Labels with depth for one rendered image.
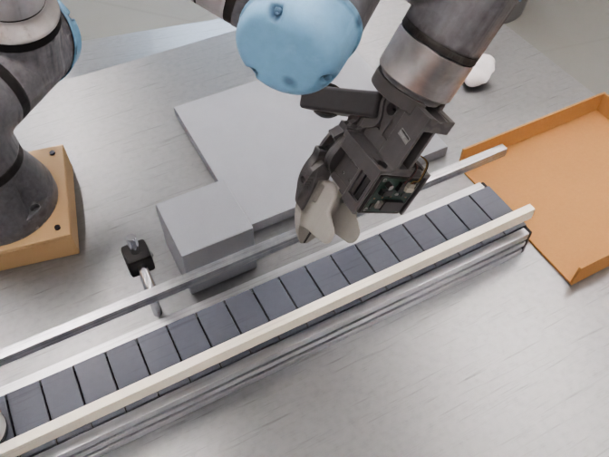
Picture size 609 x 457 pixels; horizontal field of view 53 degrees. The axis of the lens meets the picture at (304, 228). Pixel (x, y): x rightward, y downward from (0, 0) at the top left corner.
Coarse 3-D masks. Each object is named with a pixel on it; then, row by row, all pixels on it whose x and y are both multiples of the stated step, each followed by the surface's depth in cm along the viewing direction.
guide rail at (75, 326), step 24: (456, 168) 81; (360, 216) 77; (288, 240) 74; (216, 264) 71; (240, 264) 72; (168, 288) 69; (96, 312) 67; (120, 312) 68; (48, 336) 65; (0, 360) 64
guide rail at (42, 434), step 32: (512, 224) 82; (416, 256) 78; (448, 256) 80; (352, 288) 75; (288, 320) 72; (224, 352) 69; (160, 384) 68; (64, 416) 65; (96, 416) 66; (0, 448) 62; (32, 448) 64
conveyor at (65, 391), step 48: (480, 192) 89; (384, 240) 84; (432, 240) 84; (288, 288) 79; (336, 288) 79; (384, 288) 79; (144, 336) 74; (192, 336) 74; (288, 336) 75; (48, 384) 70; (96, 384) 70
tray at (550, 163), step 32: (608, 96) 104; (544, 128) 103; (576, 128) 105; (608, 128) 105; (512, 160) 100; (544, 160) 100; (576, 160) 100; (608, 160) 100; (512, 192) 95; (544, 192) 95; (576, 192) 95; (608, 192) 95; (544, 224) 91; (576, 224) 91; (608, 224) 91; (544, 256) 88; (576, 256) 88; (608, 256) 84
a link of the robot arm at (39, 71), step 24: (0, 0) 70; (24, 0) 72; (48, 0) 77; (0, 24) 73; (24, 24) 74; (48, 24) 76; (72, 24) 83; (0, 48) 74; (24, 48) 75; (48, 48) 78; (72, 48) 84; (24, 72) 77; (48, 72) 80
